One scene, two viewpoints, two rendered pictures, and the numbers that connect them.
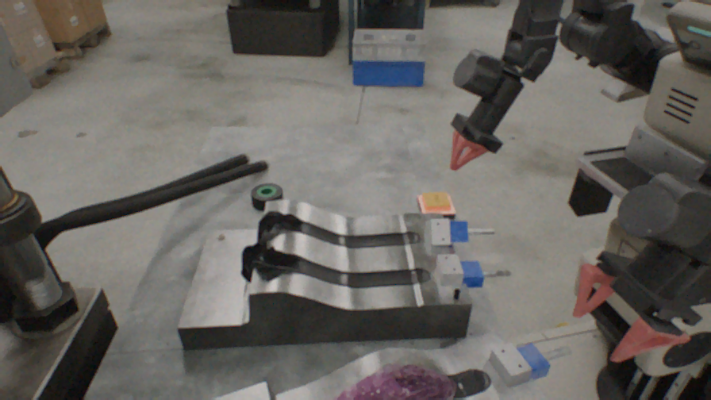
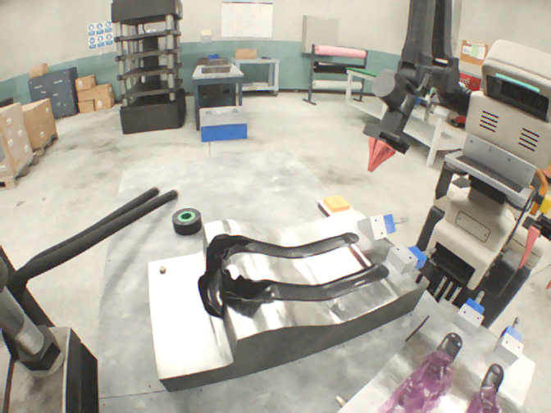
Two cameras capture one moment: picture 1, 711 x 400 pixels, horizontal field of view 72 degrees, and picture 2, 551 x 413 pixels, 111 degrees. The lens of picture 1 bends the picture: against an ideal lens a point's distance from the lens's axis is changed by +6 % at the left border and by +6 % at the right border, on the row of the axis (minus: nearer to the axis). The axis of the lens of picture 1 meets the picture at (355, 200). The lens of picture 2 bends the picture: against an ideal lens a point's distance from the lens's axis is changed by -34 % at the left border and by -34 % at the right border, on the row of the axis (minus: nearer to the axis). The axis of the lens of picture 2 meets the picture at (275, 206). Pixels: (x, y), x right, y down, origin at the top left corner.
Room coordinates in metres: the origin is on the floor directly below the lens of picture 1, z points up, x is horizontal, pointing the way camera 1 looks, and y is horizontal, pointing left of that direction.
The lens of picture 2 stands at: (0.34, 0.20, 1.26)
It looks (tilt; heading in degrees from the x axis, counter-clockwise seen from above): 33 degrees down; 341
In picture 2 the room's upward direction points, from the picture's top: 3 degrees clockwise
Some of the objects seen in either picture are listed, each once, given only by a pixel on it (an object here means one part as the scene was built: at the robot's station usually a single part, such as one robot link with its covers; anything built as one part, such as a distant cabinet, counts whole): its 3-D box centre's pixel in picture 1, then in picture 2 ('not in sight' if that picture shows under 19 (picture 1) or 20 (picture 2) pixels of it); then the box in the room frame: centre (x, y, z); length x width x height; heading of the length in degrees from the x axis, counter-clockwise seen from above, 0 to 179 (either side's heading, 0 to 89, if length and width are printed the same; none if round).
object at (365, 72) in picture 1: (388, 66); (223, 128); (3.99, -0.29, 0.11); 0.61 x 0.41 x 0.22; 85
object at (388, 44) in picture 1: (389, 45); (222, 115); (3.99, -0.29, 0.28); 0.61 x 0.41 x 0.15; 85
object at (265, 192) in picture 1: (267, 197); (187, 221); (0.97, 0.22, 0.82); 0.08 x 0.08 x 0.04
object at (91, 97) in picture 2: not in sight; (94, 93); (7.12, 2.34, 0.42); 0.86 x 0.33 x 0.83; 85
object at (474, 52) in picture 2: not in sight; (473, 52); (4.51, -5.84, 1.80); 0.90 x 0.03 x 0.60; 175
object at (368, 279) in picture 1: (333, 248); (297, 263); (0.66, 0.04, 0.92); 0.35 x 0.16 x 0.09; 93
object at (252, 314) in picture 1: (326, 264); (284, 280); (0.67, 0.06, 0.87); 0.50 x 0.26 x 0.14; 93
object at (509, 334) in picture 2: not in sight; (511, 337); (0.36, -0.32, 0.86); 0.13 x 0.05 x 0.05; 110
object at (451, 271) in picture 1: (474, 274); (416, 257); (0.62, -0.22, 0.89); 0.13 x 0.05 x 0.05; 93
